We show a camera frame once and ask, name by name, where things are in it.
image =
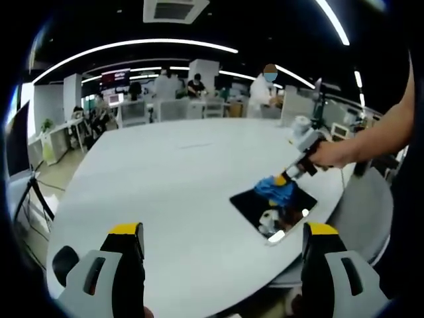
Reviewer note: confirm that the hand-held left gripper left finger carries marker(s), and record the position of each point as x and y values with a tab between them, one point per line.
106	285

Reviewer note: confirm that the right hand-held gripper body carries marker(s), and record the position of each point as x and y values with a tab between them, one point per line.
306	137

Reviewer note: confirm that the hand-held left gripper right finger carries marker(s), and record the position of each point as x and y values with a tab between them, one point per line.
338	285

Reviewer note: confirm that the blue cleaning cloth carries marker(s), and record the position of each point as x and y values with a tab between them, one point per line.
275	192

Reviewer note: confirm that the black rectangular tray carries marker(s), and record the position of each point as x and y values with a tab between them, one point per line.
255	207

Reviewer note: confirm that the person's right hand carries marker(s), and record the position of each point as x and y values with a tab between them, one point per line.
334	154

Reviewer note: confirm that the person's left hand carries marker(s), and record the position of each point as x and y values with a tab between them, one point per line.
148	313

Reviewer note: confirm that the small white appliance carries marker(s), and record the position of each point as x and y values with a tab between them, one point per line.
339	130

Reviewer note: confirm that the light grey panel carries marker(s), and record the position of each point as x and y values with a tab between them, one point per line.
296	104

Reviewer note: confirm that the grey mesh office chair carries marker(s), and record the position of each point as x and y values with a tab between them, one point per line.
361	212

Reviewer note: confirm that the person's dark clothing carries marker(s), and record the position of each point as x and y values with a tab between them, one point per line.
405	215

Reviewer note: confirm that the black tripod stand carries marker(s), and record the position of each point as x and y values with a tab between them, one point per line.
34	198

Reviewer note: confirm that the large black monitor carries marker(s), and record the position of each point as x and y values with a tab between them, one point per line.
18	139

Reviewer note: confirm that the green potted plant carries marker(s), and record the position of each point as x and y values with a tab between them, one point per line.
47	125

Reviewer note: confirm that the ceiling air vent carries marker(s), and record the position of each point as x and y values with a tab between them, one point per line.
175	10

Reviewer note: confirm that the dark display screen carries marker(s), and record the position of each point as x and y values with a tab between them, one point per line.
115	81

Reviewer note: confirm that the curved ceiling light strip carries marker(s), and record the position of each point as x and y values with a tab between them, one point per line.
132	43

